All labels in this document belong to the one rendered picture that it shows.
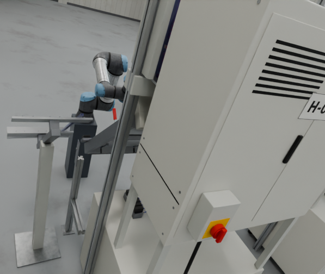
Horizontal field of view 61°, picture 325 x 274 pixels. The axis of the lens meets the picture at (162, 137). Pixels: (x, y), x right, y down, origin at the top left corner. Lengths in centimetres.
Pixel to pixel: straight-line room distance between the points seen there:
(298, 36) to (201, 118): 27
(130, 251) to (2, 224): 113
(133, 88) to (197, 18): 34
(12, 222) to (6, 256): 27
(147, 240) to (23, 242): 97
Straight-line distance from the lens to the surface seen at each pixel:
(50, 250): 206
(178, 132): 77
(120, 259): 131
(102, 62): 189
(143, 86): 98
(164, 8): 89
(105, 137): 134
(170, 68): 83
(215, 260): 147
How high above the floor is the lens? 167
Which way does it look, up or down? 28 degrees down
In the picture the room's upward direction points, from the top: 18 degrees clockwise
